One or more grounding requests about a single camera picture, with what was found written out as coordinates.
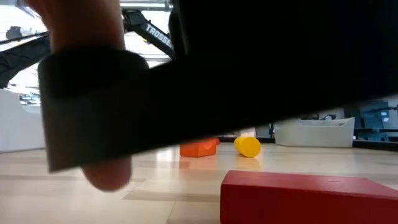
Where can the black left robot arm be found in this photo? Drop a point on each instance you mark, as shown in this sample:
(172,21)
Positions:
(155,34)

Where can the red rectangular block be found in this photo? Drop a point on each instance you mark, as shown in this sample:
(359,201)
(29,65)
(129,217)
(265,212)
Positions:
(295,199)

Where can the yellow cylinder block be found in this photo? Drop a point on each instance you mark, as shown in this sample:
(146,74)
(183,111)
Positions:
(247,147)

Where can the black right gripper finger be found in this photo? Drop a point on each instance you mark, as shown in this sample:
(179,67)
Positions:
(109,109)

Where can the dark stacked panels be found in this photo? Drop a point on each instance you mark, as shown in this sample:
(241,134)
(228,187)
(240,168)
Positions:
(373,119)

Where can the pale orange cylinder block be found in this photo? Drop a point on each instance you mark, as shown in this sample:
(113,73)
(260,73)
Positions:
(87,25)

